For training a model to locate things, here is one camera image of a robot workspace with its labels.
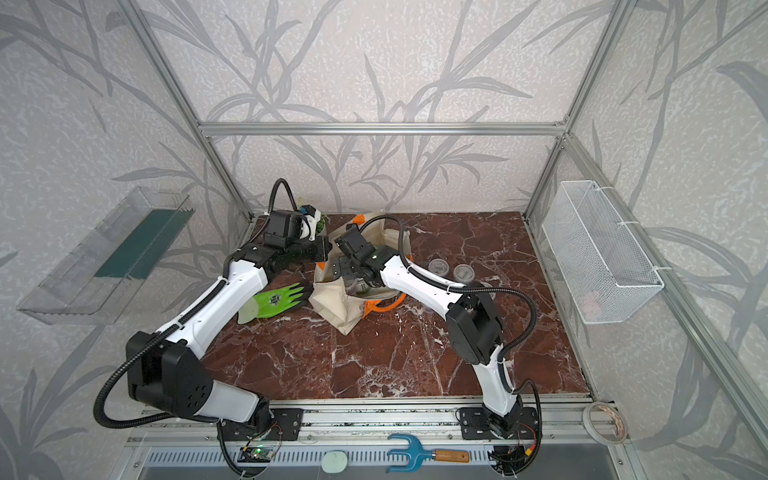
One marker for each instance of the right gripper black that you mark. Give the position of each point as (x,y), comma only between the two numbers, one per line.
(342,270)

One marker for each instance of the purple label seed jar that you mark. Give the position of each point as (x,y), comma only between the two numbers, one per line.
(439,267)

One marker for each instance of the clear plastic wall shelf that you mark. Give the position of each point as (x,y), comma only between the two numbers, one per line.
(94,284)

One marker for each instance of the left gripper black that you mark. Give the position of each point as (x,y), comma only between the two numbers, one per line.
(322,252)

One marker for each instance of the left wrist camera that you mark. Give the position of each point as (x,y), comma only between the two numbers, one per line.
(285,227)

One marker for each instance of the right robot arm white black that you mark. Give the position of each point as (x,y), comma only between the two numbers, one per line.
(473,321)

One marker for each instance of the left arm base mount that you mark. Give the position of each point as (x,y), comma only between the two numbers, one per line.
(280,424)

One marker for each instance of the green black garden glove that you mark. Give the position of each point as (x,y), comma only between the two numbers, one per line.
(273,303)

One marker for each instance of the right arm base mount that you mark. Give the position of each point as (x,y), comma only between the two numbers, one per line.
(474,424)

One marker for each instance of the potted orange flower plant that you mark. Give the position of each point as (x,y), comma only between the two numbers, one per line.
(321,223)

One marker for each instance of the blue garden hand fork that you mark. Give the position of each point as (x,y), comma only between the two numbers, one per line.
(416,454)

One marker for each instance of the green circuit board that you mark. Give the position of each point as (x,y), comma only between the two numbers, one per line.
(256,454)

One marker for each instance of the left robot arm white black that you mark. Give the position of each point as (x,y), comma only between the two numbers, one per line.
(171,377)

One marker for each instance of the tape roll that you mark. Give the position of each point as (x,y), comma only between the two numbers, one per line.
(604,424)

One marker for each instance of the right base wiring bundle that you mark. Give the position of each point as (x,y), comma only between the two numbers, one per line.
(513,453)

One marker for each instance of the white oval button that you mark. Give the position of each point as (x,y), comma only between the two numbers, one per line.
(334,462)

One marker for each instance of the green label seed jar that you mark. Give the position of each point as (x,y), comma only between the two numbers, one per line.
(464,274)

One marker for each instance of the white wire mesh basket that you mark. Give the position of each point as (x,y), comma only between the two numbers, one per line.
(607,272)

